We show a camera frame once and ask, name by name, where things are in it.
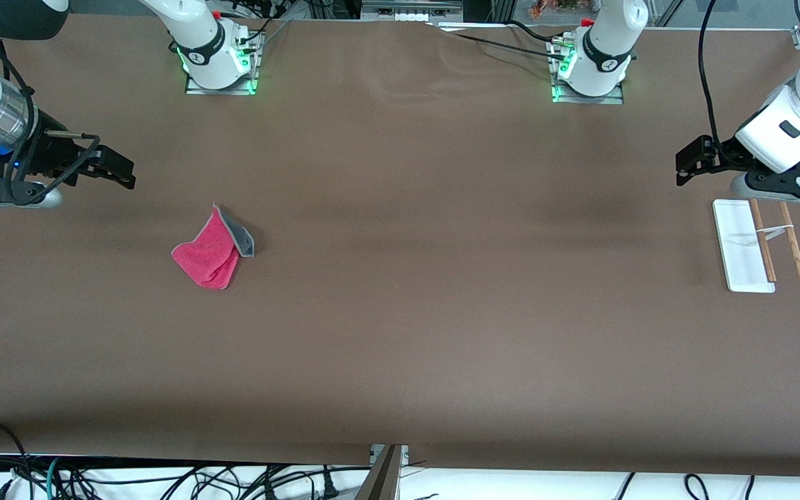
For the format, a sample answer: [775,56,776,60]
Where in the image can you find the pink and grey towel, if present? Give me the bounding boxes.
[171,203,256,290]

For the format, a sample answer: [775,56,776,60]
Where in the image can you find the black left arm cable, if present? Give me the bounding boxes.
[697,0,728,162]

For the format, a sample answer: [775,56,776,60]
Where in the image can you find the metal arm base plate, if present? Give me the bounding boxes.
[550,35,626,106]
[185,29,260,96]

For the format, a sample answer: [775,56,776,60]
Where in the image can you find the metal table frame bracket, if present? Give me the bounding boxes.
[355,444,411,500]

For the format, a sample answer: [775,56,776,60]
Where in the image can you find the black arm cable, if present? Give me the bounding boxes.
[697,0,728,162]
[0,3,102,206]

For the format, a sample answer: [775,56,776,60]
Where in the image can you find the black floor cable tangle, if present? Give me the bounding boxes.
[60,464,373,500]

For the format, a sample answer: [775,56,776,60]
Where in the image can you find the white rack with wooden bars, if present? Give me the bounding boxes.
[712,199,800,294]

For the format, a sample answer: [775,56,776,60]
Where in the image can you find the colourful snack bags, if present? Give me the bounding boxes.
[528,0,595,20]

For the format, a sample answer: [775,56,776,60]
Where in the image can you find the teal floor cable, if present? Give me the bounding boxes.
[44,456,64,500]

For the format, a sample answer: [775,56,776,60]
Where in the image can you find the black cable on table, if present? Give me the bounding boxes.
[435,19,571,63]

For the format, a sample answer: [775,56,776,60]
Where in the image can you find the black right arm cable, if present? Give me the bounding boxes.
[0,3,102,206]

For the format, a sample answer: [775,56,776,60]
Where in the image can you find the grey power strip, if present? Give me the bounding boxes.
[360,0,465,23]

